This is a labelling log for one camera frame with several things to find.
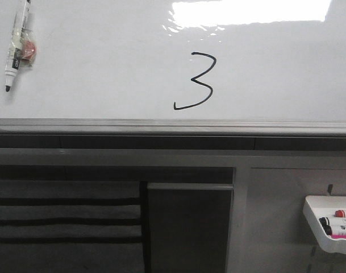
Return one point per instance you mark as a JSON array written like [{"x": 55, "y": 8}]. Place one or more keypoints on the black capped marker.
[
  {"x": 334, "y": 221},
  {"x": 335, "y": 230}
]

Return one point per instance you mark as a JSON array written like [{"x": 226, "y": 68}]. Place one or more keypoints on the red capped marker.
[{"x": 340, "y": 213}]

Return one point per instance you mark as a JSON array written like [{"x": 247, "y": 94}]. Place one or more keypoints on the white plastic marker tray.
[{"x": 316, "y": 207}]

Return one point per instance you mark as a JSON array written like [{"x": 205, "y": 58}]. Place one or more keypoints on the black whiteboard marker with tape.
[{"x": 21, "y": 48}]

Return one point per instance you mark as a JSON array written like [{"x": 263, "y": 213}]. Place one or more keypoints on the white whiteboard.
[{"x": 179, "y": 67}]

